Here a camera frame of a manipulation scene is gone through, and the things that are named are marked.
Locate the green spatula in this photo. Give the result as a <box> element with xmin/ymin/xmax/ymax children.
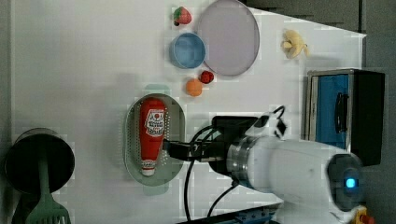
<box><xmin>25</xmin><ymin>151</ymin><xmax>71</xmax><ymax>224</ymax></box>

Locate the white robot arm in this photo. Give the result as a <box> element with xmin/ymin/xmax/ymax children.
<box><xmin>163</xmin><ymin>115</ymin><xmax>364</xmax><ymax>224</ymax></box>

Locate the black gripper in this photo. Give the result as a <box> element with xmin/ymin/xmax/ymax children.
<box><xmin>163</xmin><ymin>116</ymin><xmax>258</xmax><ymax>175</ymax></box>

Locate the black utensil holder cup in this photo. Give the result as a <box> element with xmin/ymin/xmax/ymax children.
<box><xmin>5</xmin><ymin>128</ymin><xmax>75</xmax><ymax>195</ymax></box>

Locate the orange toy fruit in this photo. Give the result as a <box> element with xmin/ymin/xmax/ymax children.
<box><xmin>186</xmin><ymin>78</ymin><xmax>203</xmax><ymax>97</ymax></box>

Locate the green oval strainer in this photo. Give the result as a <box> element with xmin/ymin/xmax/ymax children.
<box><xmin>123</xmin><ymin>84</ymin><xmax>185</xmax><ymax>196</ymax></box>

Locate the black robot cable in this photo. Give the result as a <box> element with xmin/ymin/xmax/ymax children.
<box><xmin>183</xmin><ymin>105</ymin><xmax>286</xmax><ymax>222</ymax></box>

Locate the small red strawberry toy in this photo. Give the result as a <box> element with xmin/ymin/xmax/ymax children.
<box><xmin>199</xmin><ymin>71</ymin><xmax>214</xmax><ymax>84</ymax></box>

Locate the blue bowl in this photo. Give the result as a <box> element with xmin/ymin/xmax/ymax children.
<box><xmin>169</xmin><ymin>33</ymin><xmax>206</xmax><ymax>69</ymax></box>

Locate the yellow plush banana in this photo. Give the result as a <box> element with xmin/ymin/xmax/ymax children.
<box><xmin>282</xmin><ymin>30</ymin><xmax>310</xmax><ymax>59</ymax></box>

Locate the large red strawberry toy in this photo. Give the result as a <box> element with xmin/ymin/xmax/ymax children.
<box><xmin>174</xmin><ymin>7</ymin><xmax>192</xmax><ymax>26</ymax></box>

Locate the grey round plate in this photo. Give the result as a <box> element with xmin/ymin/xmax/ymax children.
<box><xmin>196</xmin><ymin>0</ymin><xmax>260</xmax><ymax>76</ymax></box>

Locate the red plush ketchup bottle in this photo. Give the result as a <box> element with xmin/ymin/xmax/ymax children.
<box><xmin>139</xmin><ymin>97</ymin><xmax>165</xmax><ymax>176</ymax></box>

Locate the black toaster oven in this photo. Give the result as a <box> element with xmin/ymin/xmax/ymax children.
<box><xmin>304</xmin><ymin>68</ymin><xmax>385</xmax><ymax>166</ymax></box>

